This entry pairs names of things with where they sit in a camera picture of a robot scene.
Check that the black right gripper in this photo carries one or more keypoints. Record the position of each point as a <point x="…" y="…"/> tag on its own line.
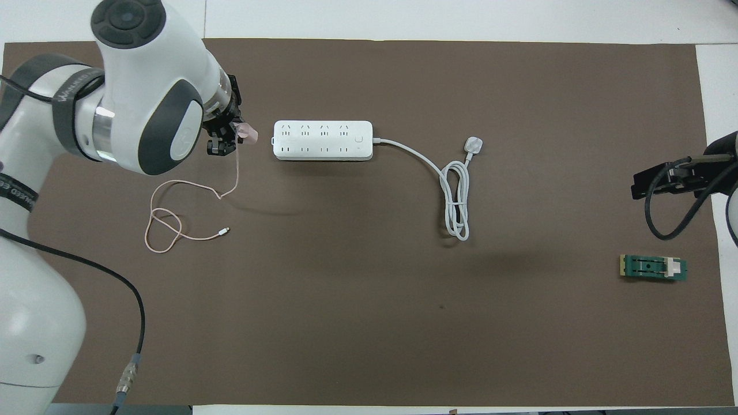
<point x="725" y="167"/>

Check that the green knife switch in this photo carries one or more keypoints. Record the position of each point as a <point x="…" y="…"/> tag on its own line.
<point x="648" y="267"/>

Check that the pink charger adapter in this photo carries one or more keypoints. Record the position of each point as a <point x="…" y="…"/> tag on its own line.
<point x="249" y="132"/>

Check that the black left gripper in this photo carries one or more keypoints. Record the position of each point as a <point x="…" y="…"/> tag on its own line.
<point x="228" y="104"/>

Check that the white power strip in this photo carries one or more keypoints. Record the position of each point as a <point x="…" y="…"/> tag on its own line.
<point x="323" y="140"/>

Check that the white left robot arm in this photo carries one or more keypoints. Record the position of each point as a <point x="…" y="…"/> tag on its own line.
<point x="144" y="69"/>

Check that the brown table mat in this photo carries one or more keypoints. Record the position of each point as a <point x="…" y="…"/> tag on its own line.
<point x="403" y="323"/>

